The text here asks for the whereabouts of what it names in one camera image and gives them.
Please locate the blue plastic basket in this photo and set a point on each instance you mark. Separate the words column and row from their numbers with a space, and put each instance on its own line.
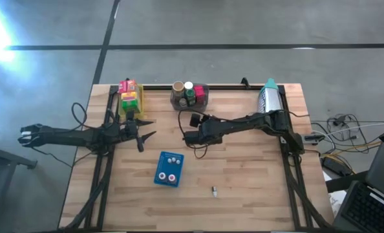
column 163, row 166

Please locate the black laptop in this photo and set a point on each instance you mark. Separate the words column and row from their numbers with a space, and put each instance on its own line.
column 366, row 210

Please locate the red squeeze bottle white cap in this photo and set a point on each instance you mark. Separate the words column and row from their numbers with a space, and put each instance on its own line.
column 172, row 177

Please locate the yellow Corn Pops cereal box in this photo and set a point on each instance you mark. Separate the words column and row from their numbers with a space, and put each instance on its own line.
column 129, row 95

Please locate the red Froot Loops cereal box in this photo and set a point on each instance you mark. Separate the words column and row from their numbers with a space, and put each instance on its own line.
column 122, row 86

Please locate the smoked paprika tin red lid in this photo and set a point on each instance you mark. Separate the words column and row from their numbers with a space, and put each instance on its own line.
column 199, row 94

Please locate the gold lid jar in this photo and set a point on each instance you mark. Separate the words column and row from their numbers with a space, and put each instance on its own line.
column 178, row 88

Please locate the green spice jar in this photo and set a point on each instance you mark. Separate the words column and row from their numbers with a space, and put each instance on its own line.
column 190, row 95

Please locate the yellow plastic bin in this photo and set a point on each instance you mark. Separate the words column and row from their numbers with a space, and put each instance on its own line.
column 142, row 100

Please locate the green Apple Jacks cereal box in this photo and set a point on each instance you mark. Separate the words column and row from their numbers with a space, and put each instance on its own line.
column 130, row 105

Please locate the bagel seasoning jar white lid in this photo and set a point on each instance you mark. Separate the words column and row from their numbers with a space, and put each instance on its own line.
column 188, row 85

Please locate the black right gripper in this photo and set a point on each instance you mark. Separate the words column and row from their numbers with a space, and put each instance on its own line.
column 208, row 131

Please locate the black power brick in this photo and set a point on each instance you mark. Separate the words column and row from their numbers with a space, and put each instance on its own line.
column 332, row 165

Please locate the black aluminium rig frame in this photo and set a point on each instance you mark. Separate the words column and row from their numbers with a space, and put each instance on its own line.
column 227, row 87

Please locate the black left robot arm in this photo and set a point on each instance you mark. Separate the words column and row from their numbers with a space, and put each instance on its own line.
column 66, row 136

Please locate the orange Mini-Wheats cereal box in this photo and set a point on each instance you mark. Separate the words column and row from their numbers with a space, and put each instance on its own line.
column 131, row 85

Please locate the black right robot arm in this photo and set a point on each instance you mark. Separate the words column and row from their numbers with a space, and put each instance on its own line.
column 260, row 121

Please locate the teal steel box grater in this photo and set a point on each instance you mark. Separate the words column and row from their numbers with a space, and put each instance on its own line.
column 269, row 97

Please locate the translucent grey plastic bin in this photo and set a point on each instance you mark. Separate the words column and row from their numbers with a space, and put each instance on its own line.
column 200, row 107

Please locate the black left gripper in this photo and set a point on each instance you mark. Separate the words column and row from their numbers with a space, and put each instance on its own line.
column 130, row 131

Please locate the black device on frame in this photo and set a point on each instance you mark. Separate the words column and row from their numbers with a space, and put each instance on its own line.
column 313, row 138

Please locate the purple label dropper bottle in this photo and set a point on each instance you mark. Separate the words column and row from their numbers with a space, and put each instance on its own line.
column 169, row 160

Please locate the small glass sprinkles jar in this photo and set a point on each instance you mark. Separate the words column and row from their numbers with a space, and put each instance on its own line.
column 183, row 102

